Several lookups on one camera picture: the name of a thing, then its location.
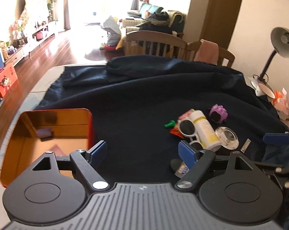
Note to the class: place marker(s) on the purple rectangular block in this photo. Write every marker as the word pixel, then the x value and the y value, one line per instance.
pixel 44 133

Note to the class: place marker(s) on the pink towel on chair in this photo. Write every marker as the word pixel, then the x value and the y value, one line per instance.
pixel 208 52

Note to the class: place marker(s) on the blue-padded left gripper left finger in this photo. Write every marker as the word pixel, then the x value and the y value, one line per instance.
pixel 96 154

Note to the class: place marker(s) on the red gift box on floor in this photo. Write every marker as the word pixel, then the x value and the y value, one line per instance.
pixel 8 76

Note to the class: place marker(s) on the red orange snack packet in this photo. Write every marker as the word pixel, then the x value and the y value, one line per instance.
pixel 175 131

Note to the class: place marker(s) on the pile of dark clothes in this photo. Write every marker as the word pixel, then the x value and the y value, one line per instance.
pixel 164 21

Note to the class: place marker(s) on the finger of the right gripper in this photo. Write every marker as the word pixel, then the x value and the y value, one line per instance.
pixel 276 138

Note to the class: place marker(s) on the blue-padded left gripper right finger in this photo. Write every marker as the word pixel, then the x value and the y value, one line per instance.
pixel 190 153

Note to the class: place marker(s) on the orange white snack bag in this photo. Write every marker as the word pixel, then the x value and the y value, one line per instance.
pixel 281 104

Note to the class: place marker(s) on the wooden chair at right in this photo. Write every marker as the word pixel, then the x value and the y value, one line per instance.
pixel 224 54

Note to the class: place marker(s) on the clear bottle with black cap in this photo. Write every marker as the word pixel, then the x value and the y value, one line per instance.
pixel 179 167

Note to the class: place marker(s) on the red metal tin box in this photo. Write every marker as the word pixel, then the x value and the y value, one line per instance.
pixel 72 129

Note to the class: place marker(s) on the white round sunglasses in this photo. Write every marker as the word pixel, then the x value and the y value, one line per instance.
pixel 188 130

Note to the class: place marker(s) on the wooden chair with slats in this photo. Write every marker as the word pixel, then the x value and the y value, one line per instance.
pixel 155 44

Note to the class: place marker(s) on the white yellow cylindrical bottle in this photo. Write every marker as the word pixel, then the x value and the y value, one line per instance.
pixel 205 131

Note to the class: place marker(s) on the green chess pawn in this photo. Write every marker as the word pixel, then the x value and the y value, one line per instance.
pixel 170 124

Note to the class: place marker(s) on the low white tv console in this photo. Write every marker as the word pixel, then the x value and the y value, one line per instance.
pixel 40 34

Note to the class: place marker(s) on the dark navy table cloth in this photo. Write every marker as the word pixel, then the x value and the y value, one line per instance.
pixel 131 98

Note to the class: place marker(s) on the purple spiky sheep toy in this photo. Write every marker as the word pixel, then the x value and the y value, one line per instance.
pixel 218 114

